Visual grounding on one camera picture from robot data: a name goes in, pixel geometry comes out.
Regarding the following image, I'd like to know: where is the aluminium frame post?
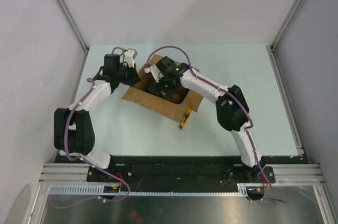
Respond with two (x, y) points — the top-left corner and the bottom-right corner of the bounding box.
(55, 0), (89, 54)
(270, 0), (305, 51)

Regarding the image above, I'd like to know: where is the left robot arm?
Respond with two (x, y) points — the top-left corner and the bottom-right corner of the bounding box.
(53, 47), (140, 182)

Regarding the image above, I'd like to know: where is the right aluminium frame post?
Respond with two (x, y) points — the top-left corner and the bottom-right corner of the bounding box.
(270, 0), (305, 51)

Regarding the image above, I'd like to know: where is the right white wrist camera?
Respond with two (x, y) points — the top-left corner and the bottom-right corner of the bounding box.
(144, 65), (161, 82)

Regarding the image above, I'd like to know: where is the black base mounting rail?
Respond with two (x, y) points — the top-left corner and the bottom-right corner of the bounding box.
(54, 155), (277, 185)

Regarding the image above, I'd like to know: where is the brown cardboard express box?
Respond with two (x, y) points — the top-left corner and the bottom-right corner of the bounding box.
(122, 55), (203, 122)

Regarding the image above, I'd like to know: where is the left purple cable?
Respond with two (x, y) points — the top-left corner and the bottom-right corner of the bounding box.
(50, 46), (132, 209)

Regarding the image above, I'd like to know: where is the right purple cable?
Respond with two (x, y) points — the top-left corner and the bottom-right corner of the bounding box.
(146, 45), (288, 205)

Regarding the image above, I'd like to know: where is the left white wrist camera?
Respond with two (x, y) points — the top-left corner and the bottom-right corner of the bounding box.
(123, 49), (138, 68)

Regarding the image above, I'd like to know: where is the left aluminium frame post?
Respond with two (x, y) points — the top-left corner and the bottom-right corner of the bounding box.
(55, 0), (89, 54)

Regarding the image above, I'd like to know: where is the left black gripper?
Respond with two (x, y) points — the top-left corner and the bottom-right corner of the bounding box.
(116, 62), (140, 87)

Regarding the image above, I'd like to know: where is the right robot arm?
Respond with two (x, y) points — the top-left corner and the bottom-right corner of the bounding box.
(144, 57), (266, 182)

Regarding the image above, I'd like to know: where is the purple cable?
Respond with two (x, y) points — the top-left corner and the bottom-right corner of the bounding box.
(146, 45), (288, 205)
(50, 46), (132, 209)

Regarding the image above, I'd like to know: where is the white slotted cable duct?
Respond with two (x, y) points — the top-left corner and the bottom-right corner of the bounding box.
(49, 183), (250, 197)

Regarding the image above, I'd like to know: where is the yellow utility knife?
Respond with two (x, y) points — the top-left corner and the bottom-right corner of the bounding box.
(179, 108), (193, 130)

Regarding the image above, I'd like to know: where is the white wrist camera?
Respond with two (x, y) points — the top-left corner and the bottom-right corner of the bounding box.
(123, 49), (138, 68)
(144, 65), (161, 82)

